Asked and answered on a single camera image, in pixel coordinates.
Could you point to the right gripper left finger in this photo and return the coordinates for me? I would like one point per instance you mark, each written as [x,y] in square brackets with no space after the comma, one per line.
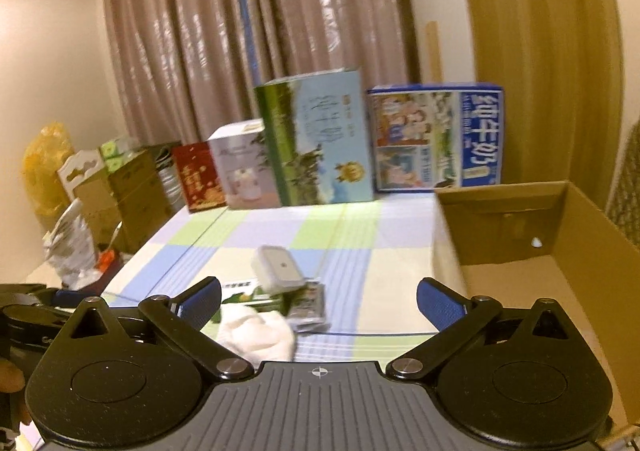
[132,378]

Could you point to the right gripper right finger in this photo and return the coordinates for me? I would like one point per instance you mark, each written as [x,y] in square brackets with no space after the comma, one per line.
[511,378]

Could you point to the white towel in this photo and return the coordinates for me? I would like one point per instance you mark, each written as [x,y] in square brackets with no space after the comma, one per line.
[252,335]

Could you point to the white square night light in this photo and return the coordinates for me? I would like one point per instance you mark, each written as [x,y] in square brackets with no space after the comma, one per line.
[276,270]

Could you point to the clear snack packet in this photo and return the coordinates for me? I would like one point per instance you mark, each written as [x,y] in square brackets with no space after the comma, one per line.
[307,308]

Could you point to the person left hand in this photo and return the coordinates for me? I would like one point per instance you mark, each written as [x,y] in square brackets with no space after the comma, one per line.
[12,381]

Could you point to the white plastic bag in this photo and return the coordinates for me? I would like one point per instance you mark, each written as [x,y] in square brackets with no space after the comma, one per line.
[69,249]

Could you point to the brown cardboard box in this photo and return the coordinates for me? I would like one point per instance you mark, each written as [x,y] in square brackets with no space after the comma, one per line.
[518,243]

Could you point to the green medicine box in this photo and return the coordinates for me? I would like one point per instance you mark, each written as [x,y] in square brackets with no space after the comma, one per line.
[251,294]

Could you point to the white cutout cardboard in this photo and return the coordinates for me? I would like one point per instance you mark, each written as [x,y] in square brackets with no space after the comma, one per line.
[79,168]

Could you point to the brown cardboard carton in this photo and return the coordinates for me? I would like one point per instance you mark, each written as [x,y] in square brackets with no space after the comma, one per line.
[132,196]

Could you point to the yellow plastic bag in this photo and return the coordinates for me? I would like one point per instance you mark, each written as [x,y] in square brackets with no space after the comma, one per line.
[42,159]

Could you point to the green white small box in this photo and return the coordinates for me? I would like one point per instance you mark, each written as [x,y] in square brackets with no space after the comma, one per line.
[118,151]

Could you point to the plaid bed sheet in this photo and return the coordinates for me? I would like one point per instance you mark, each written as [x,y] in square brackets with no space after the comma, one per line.
[369,257]

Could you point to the red gift box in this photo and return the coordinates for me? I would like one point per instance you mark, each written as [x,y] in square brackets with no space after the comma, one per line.
[200,184]

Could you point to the white humidifier box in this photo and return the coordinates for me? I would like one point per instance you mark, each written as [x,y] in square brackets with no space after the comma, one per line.
[241,160]

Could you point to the blue milk carton box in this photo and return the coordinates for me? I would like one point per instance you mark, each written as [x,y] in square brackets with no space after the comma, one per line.
[434,136]

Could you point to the green milk carton box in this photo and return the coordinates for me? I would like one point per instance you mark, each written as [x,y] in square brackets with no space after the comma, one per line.
[317,137]

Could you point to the beige curtain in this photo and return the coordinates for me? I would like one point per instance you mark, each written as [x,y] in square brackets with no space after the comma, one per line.
[185,67]

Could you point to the wooden door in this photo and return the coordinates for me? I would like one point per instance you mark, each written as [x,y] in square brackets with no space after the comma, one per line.
[560,63]

